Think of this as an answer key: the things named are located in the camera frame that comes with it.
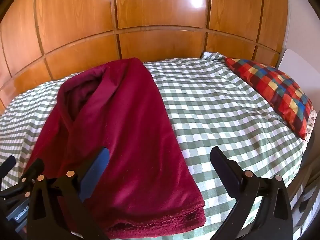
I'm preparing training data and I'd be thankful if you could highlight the dark red sweater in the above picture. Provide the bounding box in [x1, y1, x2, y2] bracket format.
[29, 58, 206, 239]

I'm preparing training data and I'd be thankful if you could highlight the grey folding rack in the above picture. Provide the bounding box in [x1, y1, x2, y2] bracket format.
[292, 177, 319, 232]

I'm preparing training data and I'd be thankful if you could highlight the red plaid pillow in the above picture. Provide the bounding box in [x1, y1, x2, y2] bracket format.
[225, 57, 313, 139]

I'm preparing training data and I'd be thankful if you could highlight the green white checkered bedsheet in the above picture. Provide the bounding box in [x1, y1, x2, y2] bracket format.
[1, 53, 309, 239]

